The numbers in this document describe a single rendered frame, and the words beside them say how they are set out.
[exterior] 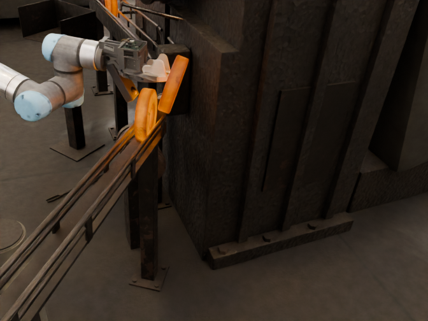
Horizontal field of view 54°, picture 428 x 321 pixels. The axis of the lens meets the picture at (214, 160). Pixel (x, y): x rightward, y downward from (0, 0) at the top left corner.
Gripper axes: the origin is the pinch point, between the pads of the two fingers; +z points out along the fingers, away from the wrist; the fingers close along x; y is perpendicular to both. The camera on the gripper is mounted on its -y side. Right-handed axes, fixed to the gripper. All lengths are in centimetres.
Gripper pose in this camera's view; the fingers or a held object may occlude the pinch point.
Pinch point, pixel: (173, 78)
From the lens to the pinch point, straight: 113.7
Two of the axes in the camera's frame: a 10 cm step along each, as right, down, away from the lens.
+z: 9.7, 2.1, -1.1
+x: 2.1, -5.8, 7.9
